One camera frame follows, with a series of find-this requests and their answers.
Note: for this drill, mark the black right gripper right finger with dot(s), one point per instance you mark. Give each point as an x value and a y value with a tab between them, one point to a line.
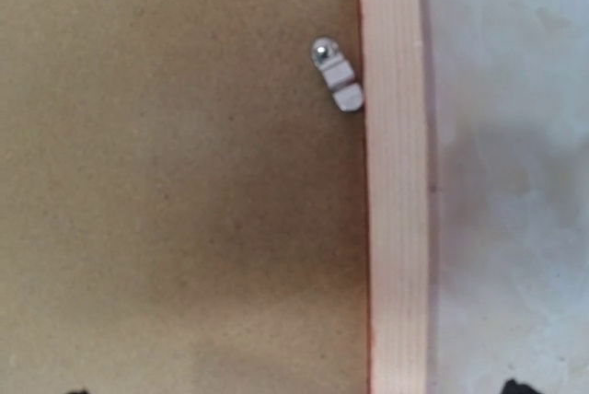
512	386

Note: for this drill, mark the brown cardboard backing board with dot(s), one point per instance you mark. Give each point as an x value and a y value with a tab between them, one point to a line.
182	204

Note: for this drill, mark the red wooden picture frame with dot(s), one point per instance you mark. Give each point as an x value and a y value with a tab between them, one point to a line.
400	173

